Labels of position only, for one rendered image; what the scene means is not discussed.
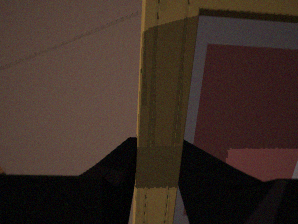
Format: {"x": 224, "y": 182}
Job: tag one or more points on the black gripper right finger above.
{"x": 214, "y": 192}

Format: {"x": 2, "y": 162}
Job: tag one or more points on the olive-brown picture frame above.
{"x": 222, "y": 75}

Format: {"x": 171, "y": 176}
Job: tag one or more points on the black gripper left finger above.
{"x": 101, "y": 195}

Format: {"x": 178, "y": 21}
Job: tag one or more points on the brown flat board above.
{"x": 69, "y": 76}

